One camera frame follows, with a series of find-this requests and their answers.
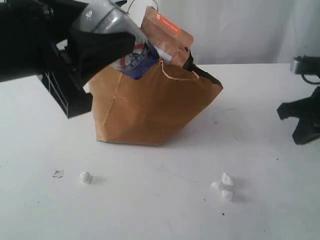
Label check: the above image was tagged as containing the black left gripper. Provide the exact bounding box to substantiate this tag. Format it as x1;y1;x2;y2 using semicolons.
0;0;136;119

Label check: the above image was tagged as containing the small white milk carton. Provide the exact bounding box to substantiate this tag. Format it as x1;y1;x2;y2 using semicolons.
111;26;160;80

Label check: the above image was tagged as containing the brown paper shopping bag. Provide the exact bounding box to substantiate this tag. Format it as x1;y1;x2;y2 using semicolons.
89;58;223;145

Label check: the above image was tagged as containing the brown coffee pouch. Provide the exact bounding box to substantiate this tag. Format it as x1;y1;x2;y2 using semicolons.
140;6;194;69

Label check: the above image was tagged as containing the white pebble lower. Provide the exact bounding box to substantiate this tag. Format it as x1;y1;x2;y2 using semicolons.
221;189;233;201

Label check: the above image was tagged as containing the white pebble left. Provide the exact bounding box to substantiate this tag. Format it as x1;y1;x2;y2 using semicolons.
211;181;224;191

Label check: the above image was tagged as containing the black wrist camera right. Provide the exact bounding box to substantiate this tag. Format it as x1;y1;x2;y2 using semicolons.
290;55;320;85

